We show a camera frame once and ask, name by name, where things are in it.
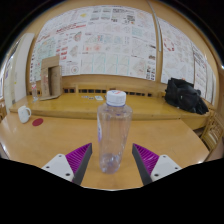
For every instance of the black bag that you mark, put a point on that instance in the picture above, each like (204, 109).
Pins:
(183, 95)

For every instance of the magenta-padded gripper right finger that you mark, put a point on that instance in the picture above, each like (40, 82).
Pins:
(163, 165)

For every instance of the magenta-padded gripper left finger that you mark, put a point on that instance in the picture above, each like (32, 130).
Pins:
(60, 165)

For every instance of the brown cardboard stand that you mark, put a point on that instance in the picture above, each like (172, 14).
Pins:
(46, 80)

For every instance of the small printed card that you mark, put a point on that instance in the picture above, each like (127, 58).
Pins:
(87, 97)

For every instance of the flat round red coaster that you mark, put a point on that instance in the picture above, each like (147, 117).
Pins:
(37, 122)

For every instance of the group of wooden chairs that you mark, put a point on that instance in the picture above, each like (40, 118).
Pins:
(2, 111)

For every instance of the narrow wall poster display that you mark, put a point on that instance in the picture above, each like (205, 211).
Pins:
(183, 53)

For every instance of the white card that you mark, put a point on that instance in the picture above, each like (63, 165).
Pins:
(99, 98)

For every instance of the white standing air conditioner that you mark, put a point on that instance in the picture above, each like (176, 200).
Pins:
(23, 66)

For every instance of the large wall poster display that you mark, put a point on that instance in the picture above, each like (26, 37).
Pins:
(100, 40)

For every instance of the clear plastic water bottle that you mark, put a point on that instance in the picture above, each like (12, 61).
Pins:
(114, 133)

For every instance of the wooden chair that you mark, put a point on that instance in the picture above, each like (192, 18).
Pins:
(213, 131)

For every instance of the white ceramic mug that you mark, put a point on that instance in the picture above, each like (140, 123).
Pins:
(23, 114)

